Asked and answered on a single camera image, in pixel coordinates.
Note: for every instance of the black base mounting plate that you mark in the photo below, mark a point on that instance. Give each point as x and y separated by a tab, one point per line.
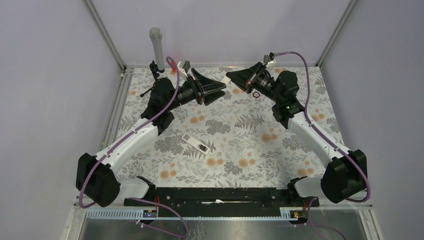
198	201

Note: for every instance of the floral patterned table mat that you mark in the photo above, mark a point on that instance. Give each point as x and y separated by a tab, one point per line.
248	148

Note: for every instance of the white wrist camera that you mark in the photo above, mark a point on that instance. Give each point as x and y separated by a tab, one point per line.
183	68
269	61

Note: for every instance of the slotted metal cable rail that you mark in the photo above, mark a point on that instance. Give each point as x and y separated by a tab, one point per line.
151	214

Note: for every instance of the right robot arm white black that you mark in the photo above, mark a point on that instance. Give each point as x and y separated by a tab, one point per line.
345	175

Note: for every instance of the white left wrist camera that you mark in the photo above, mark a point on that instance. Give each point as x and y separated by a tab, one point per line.
183	68

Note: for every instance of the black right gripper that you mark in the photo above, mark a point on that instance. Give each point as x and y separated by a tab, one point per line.
247	79

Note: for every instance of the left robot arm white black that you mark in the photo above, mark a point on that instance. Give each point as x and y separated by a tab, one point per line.
96	175

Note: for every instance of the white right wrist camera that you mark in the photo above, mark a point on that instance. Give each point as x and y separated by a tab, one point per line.
269	61

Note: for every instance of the aluminium frame post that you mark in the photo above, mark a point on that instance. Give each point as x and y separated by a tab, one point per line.
101	27
342	21

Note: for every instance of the grey microphone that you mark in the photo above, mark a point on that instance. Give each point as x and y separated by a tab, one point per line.
155	35

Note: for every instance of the white remote control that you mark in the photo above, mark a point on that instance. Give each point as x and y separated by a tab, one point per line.
196	144

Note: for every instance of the aluminium frame post right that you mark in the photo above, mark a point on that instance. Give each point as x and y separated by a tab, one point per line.
342	21

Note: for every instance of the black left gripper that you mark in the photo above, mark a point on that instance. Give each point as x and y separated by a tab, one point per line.
208	86

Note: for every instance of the aluminium frame post left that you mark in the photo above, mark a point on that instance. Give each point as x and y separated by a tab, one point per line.
101	27

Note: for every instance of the white battery cover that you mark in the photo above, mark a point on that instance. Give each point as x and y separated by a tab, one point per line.
225	80

